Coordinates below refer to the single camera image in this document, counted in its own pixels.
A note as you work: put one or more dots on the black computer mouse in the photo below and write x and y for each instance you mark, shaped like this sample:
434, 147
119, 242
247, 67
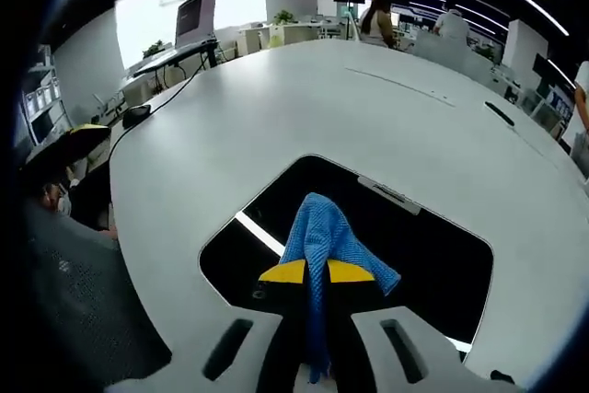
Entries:
136, 115

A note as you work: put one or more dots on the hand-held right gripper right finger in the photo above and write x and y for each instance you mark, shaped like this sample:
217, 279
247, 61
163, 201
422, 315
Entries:
368, 351

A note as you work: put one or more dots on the blue cleaning cloth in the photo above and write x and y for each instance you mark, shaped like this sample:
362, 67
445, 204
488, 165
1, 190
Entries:
322, 236

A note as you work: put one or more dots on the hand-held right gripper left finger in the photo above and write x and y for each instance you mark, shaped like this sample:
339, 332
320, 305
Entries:
257, 347

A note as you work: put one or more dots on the white storage shelf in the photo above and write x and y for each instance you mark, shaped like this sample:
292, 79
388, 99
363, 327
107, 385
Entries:
41, 107

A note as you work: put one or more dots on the grey mesh office chair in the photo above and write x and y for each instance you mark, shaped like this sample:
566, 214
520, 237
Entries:
87, 292

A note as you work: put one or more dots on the large tilted monitor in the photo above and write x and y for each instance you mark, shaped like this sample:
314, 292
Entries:
197, 15

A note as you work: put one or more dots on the flat black bar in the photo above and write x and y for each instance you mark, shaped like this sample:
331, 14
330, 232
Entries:
499, 113

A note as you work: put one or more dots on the green potted plant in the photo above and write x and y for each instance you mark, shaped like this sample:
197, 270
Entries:
153, 49
284, 17

